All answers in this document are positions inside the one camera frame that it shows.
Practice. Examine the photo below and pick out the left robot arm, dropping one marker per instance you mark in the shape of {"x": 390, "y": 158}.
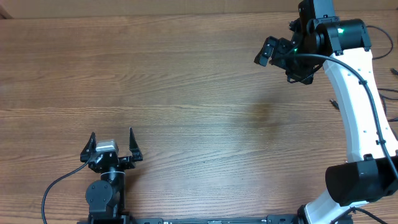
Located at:
{"x": 107, "y": 197}

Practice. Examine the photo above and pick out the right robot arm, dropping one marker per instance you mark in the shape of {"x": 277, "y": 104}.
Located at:
{"x": 321, "y": 40}

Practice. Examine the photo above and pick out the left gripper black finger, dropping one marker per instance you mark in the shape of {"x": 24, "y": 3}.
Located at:
{"x": 89, "y": 148}
{"x": 134, "y": 148}

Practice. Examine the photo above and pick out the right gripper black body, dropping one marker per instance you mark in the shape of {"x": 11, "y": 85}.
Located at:
{"x": 301, "y": 69}

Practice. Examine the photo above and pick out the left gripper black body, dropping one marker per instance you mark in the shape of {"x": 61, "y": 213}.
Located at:
{"x": 125, "y": 163}

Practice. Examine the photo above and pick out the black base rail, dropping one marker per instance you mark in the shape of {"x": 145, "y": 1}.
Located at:
{"x": 214, "y": 221}

